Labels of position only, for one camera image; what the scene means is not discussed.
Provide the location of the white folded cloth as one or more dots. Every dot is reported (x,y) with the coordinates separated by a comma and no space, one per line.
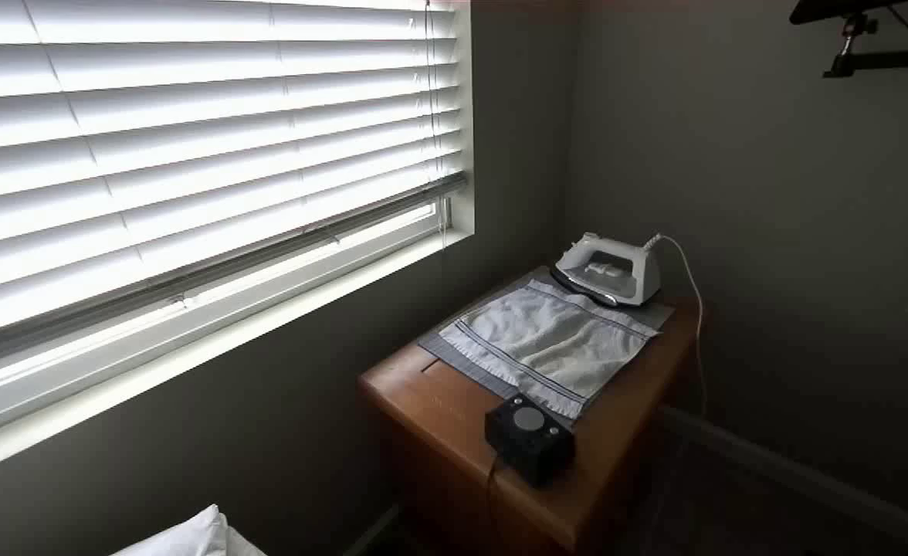
(454,346)

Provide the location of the white towel with blue stripes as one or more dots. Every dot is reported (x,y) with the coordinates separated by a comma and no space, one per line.
(547,344)

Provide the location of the wooden nightstand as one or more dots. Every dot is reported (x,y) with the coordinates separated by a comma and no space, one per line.
(454,412)

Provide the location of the white clothes iron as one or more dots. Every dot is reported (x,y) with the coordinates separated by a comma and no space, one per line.
(608,270)

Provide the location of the black cube alarm clock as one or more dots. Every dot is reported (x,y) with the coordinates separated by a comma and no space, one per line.
(529,435)

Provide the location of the white venetian window blinds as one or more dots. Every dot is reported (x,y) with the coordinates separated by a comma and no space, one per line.
(194,134)

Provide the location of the white crumpled cloth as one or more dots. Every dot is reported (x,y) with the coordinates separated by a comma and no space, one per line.
(193,534)

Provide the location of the white baseboard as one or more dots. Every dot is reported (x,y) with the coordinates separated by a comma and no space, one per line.
(783,468)

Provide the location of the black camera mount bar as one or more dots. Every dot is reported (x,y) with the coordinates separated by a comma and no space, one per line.
(881,60)

